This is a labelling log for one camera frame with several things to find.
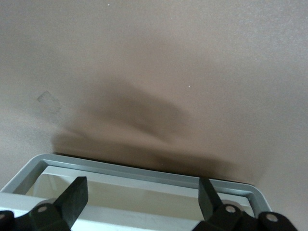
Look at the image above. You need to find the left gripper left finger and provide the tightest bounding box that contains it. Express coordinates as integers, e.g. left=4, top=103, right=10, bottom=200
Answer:
left=0, top=176, right=89, bottom=231

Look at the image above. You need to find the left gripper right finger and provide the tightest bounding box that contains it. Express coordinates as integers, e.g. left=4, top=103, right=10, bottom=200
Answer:
left=194, top=177, right=295, bottom=231

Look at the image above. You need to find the brown table cover sheet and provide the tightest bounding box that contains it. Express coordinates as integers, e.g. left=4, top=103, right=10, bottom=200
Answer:
left=0, top=0, right=308, bottom=191

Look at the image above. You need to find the white drawer cabinet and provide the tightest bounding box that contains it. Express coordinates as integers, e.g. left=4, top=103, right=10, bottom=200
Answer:
left=0, top=154, right=274, bottom=231

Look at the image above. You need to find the white plastic drawer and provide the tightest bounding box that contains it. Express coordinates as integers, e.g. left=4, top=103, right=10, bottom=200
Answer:
left=35, top=165, right=255, bottom=221
left=69, top=211, right=204, bottom=231

